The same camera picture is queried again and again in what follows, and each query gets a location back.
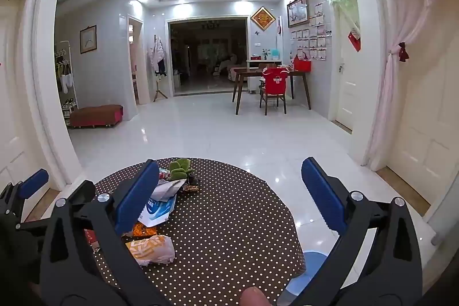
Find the red bag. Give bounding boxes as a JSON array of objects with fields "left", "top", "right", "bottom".
[{"left": 293, "top": 48, "right": 312, "bottom": 73}]

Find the yellow and white food wrapper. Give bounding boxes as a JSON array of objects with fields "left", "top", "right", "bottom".
[{"left": 125, "top": 234, "right": 176, "bottom": 267}]

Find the blue plastic bin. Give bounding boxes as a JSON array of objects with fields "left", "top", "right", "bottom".
[{"left": 278, "top": 250, "right": 339, "bottom": 306}]

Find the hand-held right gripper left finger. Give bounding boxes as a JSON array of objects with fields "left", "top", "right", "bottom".
[{"left": 40, "top": 159, "right": 169, "bottom": 306}]

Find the red diamond wall decoration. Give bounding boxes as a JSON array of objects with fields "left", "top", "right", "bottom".
[{"left": 250, "top": 6, "right": 276, "bottom": 32}]

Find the red shirt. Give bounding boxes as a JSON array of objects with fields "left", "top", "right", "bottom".
[{"left": 261, "top": 67, "right": 290, "bottom": 93}]

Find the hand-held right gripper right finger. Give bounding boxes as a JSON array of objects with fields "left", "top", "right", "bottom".
[{"left": 300, "top": 157, "right": 424, "bottom": 306}]

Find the white sideboard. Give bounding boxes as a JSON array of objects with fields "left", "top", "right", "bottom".
[{"left": 247, "top": 59, "right": 287, "bottom": 93}]

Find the brown bench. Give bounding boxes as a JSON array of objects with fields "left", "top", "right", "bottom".
[{"left": 69, "top": 104, "right": 123, "bottom": 129}]

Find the red door ornament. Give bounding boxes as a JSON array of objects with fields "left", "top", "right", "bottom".
[{"left": 347, "top": 28, "right": 362, "bottom": 52}]

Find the pink curtain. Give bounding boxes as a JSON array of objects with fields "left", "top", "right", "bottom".
[{"left": 364, "top": 0, "right": 454, "bottom": 171}]

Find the round table with dotted cloth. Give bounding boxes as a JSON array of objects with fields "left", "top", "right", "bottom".
[{"left": 84, "top": 157, "right": 307, "bottom": 306}]

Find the wall of certificates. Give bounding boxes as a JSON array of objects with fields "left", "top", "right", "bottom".
[{"left": 290, "top": 1, "right": 332, "bottom": 61}]

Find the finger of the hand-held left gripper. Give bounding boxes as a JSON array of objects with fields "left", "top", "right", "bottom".
[
  {"left": 67, "top": 180, "right": 97, "bottom": 210},
  {"left": 0, "top": 169, "right": 50, "bottom": 221}
]

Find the small framed wall picture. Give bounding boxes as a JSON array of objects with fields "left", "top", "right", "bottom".
[{"left": 79, "top": 25, "right": 97, "bottom": 54}]

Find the coat stand with clothes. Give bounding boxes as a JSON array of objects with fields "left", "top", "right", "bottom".
[{"left": 147, "top": 35, "right": 168, "bottom": 102}]

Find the white panelled door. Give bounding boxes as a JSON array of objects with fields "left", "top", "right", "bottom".
[{"left": 387, "top": 41, "right": 459, "bottom": 208}]

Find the blue and white packet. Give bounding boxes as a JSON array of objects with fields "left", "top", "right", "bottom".
[{"left": 138, "top": 194, "right": 178, "bottom": 226}]

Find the light sofa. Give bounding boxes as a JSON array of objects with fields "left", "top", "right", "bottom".
[{"left": 215, "top": 53, "right": 249, "bottom": 81}]

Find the wooden chair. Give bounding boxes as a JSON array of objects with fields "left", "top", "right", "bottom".
[{"left": 259, "top": 64, "right": 293, "bottom": 115}]

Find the wooden dining table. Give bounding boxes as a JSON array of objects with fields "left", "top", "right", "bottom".
[{"left": 232, "top": 67, "right": 312, "bottom": 115}]

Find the dark snack packet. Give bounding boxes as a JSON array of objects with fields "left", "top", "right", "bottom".
[{"left": 184, "top": 173, "right": 202, "bottom": 192}]

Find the person's right hand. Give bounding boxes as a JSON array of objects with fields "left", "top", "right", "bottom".
[{"left": 240, "top": 286, "right": 269, "bottom": 306}]

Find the green potted plant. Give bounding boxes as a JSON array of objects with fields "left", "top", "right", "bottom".
[{"left": 168, "top": 157, "right": 193, "bottom": 182}]

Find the orange snack wrapper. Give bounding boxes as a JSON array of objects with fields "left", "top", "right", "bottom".
[{"left": 131, "top": 222, "right": 157, "bottom": 238}]

